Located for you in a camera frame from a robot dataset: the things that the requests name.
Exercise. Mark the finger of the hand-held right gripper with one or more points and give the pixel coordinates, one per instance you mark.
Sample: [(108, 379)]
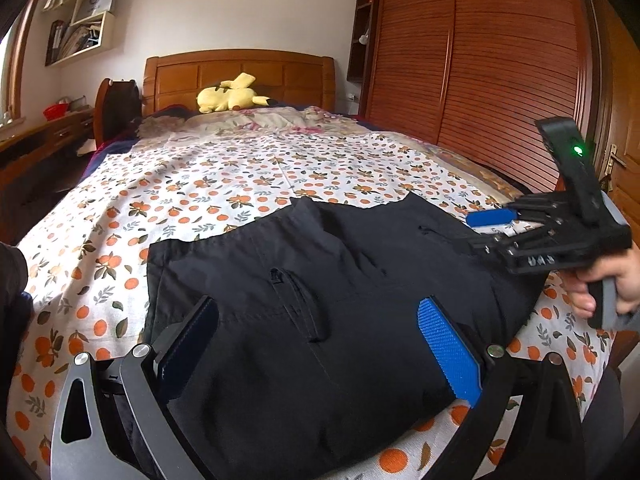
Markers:
[(492, 218), (500, 247)]

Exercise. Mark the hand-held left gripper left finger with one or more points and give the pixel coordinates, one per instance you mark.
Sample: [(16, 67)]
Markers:
[(190, 355)]

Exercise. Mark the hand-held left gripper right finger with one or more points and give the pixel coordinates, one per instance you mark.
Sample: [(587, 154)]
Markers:
[(447, 355)]

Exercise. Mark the black coat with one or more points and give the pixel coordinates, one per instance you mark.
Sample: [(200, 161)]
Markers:
[(350, 360)]

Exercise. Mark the person's right hand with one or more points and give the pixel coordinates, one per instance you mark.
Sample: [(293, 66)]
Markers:
[(627, 275)]

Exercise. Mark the wooden door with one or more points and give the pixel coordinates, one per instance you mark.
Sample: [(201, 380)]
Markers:
[(625, 180)]

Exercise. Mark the wooden slatted wardrobe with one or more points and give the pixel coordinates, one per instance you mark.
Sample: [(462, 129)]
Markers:
[(475, 50)]

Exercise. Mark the orange print bed sheet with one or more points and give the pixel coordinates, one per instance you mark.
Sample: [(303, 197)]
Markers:
[(200, 175)]

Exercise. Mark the folded black garment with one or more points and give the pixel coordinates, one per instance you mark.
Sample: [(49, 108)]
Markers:
[(12, 275)]

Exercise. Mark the dark blue blanket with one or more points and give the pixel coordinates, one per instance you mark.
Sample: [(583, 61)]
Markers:
[(107, 155)]

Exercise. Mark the small white object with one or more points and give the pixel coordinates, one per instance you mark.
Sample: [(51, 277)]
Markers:
[(363, 37)]

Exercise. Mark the dark wooden corner shelf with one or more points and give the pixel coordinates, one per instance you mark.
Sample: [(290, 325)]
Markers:
[(359, 20)]

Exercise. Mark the dark fur-trimmed garment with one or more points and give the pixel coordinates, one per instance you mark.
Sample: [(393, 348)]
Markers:
[(160, 117)]

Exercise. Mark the pink floral blanket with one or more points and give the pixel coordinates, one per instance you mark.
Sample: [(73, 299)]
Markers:
[(260, 120)]

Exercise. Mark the long wooden desk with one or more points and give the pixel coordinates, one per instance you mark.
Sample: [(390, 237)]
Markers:
[(35, 160)]

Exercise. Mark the yellow plush toy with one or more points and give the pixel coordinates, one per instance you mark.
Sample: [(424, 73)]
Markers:
[(225, 97)]

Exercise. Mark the wooden headboard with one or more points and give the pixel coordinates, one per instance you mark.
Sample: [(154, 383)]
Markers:
[(260, 72)]

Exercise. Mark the red bowl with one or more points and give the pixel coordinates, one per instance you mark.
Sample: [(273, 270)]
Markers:
[(56, 111)]

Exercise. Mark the window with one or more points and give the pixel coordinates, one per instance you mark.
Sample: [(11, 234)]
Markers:
[(12, 70)]

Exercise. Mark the stack of books and papers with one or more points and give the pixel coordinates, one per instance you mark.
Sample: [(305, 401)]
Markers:
[(70, 40)]

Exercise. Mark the white wall shelf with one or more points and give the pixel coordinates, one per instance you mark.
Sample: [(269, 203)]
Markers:
[(85, 25)]

